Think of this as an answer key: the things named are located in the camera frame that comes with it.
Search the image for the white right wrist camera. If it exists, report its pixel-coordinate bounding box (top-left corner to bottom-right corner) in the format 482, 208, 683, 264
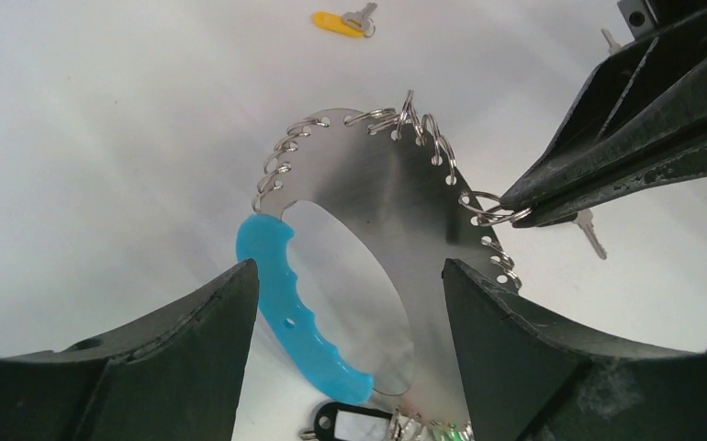
616, 0, 657, 40

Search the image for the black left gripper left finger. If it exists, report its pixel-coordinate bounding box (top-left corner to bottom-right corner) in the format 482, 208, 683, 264
0, 260, 259, 440

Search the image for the green tagged key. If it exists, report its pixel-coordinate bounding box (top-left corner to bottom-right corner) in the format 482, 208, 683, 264
430, 423, 475, 441

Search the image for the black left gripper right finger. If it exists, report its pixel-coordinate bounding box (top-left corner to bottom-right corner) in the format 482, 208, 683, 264
443, 259, 707, 440

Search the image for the black tagged key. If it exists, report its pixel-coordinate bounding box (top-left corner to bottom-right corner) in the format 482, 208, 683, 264
298, 401, 393, 441

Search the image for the yellow tagged key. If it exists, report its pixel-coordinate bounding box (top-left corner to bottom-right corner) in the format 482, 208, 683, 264
310, 2, 377, 39

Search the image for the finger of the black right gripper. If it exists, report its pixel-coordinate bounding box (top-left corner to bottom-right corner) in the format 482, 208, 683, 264
542, 1, 707, 161
499, 30, 707, 230

